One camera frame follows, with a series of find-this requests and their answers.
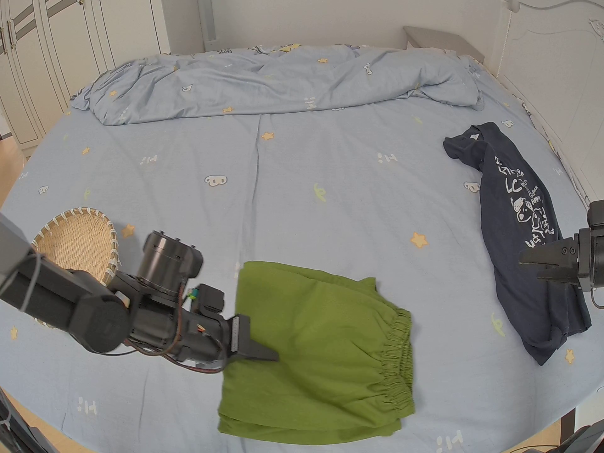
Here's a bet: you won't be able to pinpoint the round woven basket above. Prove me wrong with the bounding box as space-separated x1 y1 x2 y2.
31 207 119 287

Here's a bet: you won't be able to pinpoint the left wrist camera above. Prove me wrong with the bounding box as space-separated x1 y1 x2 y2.
189 282 226 320

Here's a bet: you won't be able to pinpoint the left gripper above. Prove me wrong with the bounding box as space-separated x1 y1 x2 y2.
179 314 280 369

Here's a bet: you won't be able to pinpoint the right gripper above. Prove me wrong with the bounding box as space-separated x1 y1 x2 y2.
519 227 604 292

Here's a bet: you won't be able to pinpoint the white wardrobe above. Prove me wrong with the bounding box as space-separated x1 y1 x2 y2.
0 0 218 147

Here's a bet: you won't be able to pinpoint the pale blue quilt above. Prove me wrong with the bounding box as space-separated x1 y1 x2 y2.
70 43 486 126

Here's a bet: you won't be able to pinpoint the green shorts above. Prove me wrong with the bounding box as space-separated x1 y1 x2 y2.
217 261 417 446

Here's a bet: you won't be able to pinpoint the dark blue printed T-shirt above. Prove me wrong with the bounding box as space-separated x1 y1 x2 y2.
443 122 593 366

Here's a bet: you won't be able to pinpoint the bed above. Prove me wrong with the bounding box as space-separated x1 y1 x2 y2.
0 0 604 453

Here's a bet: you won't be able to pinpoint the grey bedside table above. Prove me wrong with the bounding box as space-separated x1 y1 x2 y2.
402 25 487 62

